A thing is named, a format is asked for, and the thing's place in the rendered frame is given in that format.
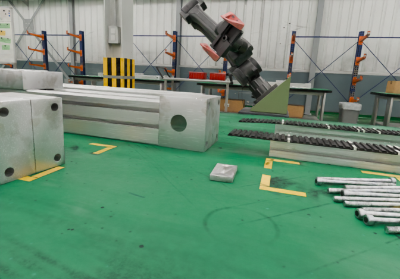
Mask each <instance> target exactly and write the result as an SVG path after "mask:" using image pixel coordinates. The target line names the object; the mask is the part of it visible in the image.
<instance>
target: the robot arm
mask: <svg viewBox="0 0 400 279"><path fill-rule="evenodd" d="M206 9H207V6H206V4H205V2H204V1H203V0H190V1H189V2H188V3H187V4H186V5H185V6H184V7H182V8H181V12H180V13H179V14H180V15H181V17H182V18H183V19H184V21H185V22H187V23H188V24H191V26H192V27H193V28H194V29H195V30H196V29H197V30H199V31H200V32H201V33H202V34H203V35H204V36H205V37H206V38H207V39H208V40H209V41H210V42H211V43H212V44H210V47H212V49H211V48H210V47H209V46H208V45H207V44H206V43H200V45H201V46H202V48H203V50H204V51H205V52H206V53H207V54H208V55H209V56H210V57H211V58H212V59H213V60H214V61H215V62H217V61H218V60H219V59H220V58H221V57H222V58H224V57H225V59H226V60H228V62H229V63H230V65H231V67H230V68H229V71H230V72H231V73H232V74H233V75H234V77H235V79H236V80H237V81H238V82H239V83H240V84H241V85H242V86H244V85H246V84H249V86H248V88H249V90H250V91H251V92H252V93H251V94H252V95H253V96H254V98H255V99H256V100H254V101H253V104H254V105H256V104H257V103H258V102H259V101H260V100H262V99H263V98H264V97H266V96H267V95H268V94H269V93H270V92H272V91H273V90H274V89H275V88H276V87H278V85H277V84H274V85H273V86H271V85H270V84H269V83H268V81H265V80H264V79H263V78H262V77H261V76H260V74H259V73H260V72H262V68H261V67H260V65H259V63H257V61H256V60H255V59H254V58H253V57H251V55H253V53H252V50H253V46H252V45H251V44H250V43H249V42H248V41H247V40H246V39H244V38H243V37H241V36H242V35H243V31H242V29H243V27H244V25H245V24H244V23H243V22H242V21H241V20H240V19H239V18H237V17H236V16H235V15H234V14H233V13H232V12H228V13H226V14H224V15H221V16H220V17H221V18H222V19H224V20H223V21H221V22H219V23H218V24H217V23H216V22H215V21H214V20H213V19H212V18H211V17H210V16H209V15H208V14H206V13H205V12H204V11H205V10H206ZM213 49H214V50H215V51H216V52H217V53H216V52H215V51H214V50H213Z"/></svg>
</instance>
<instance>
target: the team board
mask: <svg viewBox="0 0 400 279"><path fill-rule="evenodd" d="M0 64H11V65H13V68H15V69H17V56H16V48H15V34H14V19H13V8H12V7H0Z"/></svg>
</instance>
